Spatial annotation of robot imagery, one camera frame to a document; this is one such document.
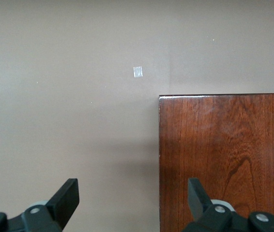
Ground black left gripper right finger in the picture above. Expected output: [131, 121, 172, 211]
[183, 178, 249, 232]

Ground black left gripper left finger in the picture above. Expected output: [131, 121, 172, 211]
[22, 178, 80, 232]

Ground dark brown wooden cabinet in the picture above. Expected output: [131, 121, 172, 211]
[158, 93, 274, 232]

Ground small clear tape piece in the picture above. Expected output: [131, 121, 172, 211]
[133, 66, 144, 78]

